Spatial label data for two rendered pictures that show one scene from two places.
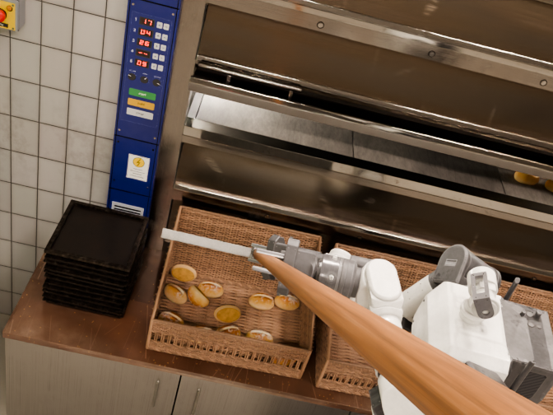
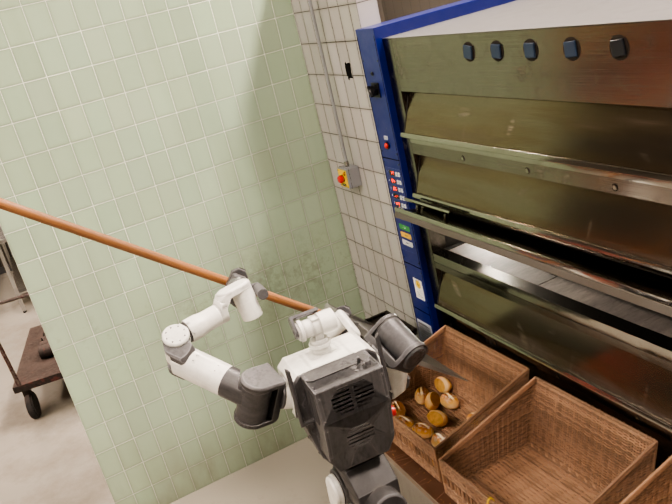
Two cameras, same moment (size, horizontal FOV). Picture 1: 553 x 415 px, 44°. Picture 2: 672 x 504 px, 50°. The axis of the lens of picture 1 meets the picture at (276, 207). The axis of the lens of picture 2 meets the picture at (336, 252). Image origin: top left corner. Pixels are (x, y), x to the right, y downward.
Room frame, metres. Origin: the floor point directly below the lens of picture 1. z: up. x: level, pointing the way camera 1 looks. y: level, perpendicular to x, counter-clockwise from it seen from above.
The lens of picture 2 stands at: (0.81, -2.33, 2.36)
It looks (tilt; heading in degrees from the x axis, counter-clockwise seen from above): 20 degrees down; 74
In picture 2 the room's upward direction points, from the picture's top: 14 degrees counter-clockwise
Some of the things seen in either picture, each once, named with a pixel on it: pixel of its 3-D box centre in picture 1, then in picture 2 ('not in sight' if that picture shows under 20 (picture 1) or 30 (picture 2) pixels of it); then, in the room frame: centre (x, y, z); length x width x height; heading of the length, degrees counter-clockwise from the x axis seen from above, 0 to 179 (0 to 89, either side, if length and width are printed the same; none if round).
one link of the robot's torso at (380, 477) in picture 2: not in sight; (365, 479); (1.22, -0.60, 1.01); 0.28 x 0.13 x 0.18; 95
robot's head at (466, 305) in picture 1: (480, 295); (317, 328); (1.22, -0.51, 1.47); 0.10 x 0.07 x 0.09; 1
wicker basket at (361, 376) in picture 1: (397, 326); (543, 468); (1.83, -0.55, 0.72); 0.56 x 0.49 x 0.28; 97
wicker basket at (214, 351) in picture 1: (238, 289); (443, 396); (1.77, 0.05, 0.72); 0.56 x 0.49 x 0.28; 97
